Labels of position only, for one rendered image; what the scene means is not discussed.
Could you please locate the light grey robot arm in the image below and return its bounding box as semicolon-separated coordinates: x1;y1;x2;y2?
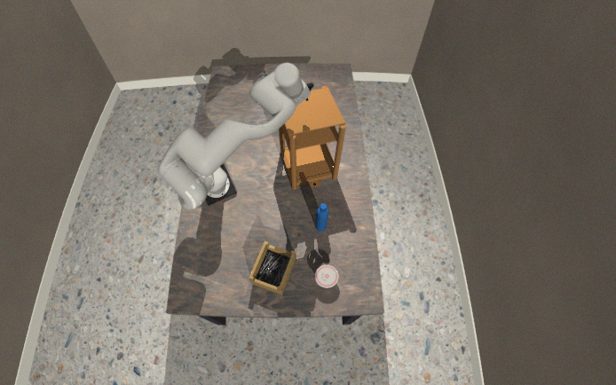
158;63;304;210

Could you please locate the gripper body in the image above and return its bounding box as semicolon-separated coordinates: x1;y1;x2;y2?
294;79;311;106

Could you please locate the blue cylinder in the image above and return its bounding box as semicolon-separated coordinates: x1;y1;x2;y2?
315;203;328;232

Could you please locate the wooden shelving unit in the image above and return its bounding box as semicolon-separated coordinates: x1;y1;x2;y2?
279;86;346;190

